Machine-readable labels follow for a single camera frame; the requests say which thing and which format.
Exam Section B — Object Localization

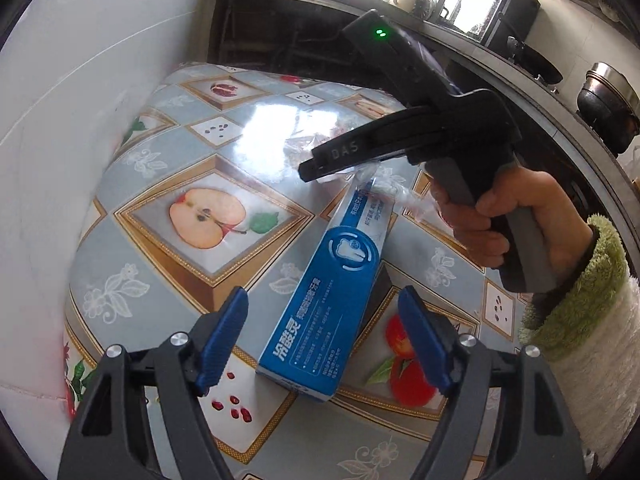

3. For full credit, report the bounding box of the black cooking pot with lid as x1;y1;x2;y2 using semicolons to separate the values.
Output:
577;62;639;156

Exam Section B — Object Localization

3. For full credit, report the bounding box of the blue toothpaste box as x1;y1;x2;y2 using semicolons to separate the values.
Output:
257;179;394;401

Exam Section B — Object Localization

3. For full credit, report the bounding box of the fruit pattern tablecloth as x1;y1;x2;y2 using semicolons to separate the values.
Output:
63;64;525;479

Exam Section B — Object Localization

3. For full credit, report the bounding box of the person right hand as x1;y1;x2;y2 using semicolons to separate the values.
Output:
432;167;593;283

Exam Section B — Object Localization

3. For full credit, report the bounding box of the green white fleece sleeve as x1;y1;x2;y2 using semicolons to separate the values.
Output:
520;214;639;468

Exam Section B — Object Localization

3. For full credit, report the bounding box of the black wok pan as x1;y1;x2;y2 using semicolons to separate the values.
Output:
506;36;563;86

